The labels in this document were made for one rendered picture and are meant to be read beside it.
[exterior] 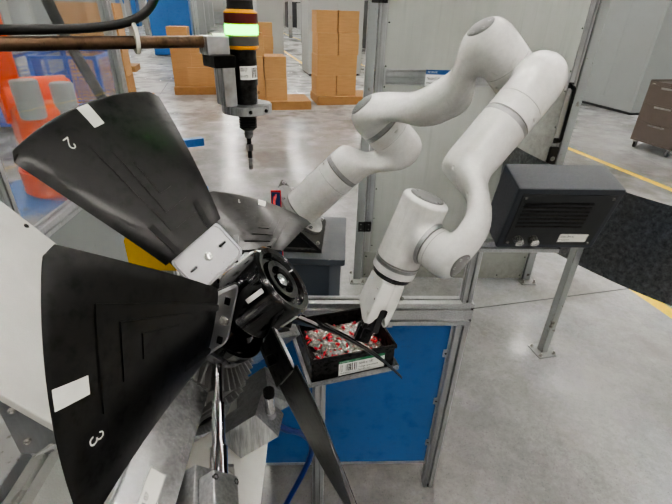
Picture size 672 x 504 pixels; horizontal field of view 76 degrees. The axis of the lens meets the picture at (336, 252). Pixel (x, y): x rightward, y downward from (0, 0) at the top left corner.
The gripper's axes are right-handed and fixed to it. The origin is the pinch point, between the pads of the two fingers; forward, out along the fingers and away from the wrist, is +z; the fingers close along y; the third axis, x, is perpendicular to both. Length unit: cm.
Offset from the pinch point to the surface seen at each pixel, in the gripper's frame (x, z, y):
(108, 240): -80, 47, -81
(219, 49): -37, -44, 9
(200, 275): -32.7, -14.6, 15.8
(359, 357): 4.2, 12.5, -6.8
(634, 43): 541, -197, -791
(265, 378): -17.7, 9.1, 9.4
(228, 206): -33.6, -13.2, -12.8
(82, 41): -50, -41, 17
